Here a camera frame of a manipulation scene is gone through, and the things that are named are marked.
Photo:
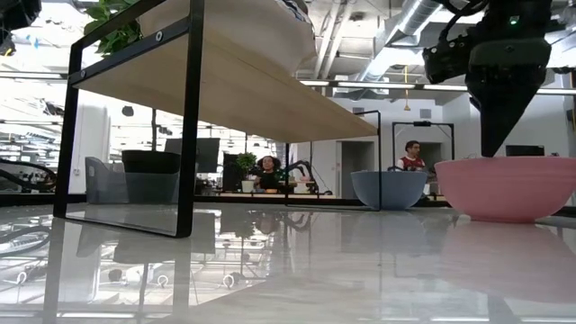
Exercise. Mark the blue grey bowl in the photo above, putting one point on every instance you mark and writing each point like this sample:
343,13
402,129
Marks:
387,189

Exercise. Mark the small potted plant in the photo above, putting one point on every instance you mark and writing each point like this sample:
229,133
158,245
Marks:
246,168

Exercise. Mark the pink bowl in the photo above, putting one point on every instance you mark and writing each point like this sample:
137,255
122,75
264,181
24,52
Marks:
504,189

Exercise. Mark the black metal stand frame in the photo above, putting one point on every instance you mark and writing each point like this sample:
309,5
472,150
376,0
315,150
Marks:
423,123

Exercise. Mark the background wooden table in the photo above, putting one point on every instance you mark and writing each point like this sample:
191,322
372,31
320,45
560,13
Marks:
252,195

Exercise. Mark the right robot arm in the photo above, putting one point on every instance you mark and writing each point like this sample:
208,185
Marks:
531,18

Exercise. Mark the grey translucent bin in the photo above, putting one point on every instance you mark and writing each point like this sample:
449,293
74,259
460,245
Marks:
103,186

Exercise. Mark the black wall television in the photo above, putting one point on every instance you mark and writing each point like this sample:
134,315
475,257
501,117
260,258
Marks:
524,150

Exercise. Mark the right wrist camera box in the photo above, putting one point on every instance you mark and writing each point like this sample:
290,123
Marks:
445,58

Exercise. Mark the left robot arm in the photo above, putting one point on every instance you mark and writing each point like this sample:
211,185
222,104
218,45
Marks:
18,11

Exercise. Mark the round dark wall device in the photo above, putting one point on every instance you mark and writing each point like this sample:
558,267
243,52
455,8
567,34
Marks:
127,110

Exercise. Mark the black plant pot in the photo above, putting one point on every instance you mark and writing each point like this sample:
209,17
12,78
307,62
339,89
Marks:
150,162

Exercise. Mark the yellow hanging pendant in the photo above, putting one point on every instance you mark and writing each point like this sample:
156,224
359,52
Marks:
406,90

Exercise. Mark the wooden shelf board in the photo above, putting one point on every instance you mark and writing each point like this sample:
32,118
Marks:
252,99

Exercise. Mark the black metal shelf frame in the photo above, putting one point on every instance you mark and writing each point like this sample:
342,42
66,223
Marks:
189,135

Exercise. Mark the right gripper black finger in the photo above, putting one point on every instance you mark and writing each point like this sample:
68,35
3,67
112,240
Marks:
495,121

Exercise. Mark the long ceiling light strip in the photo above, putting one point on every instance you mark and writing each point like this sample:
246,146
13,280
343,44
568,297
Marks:
382,84

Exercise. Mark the green leafy plant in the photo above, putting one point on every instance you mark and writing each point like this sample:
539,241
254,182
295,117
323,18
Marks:
114,38

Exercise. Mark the silver ceiling air duct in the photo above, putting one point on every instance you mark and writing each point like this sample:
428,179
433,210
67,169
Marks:
405,31

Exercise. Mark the background black robot arm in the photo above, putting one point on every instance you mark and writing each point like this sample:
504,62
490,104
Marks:
306,173

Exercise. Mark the black mounted device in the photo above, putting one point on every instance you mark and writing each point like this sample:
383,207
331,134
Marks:
5,45

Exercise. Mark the person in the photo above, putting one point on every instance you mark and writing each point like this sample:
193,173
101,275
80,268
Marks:
411,159
269,175

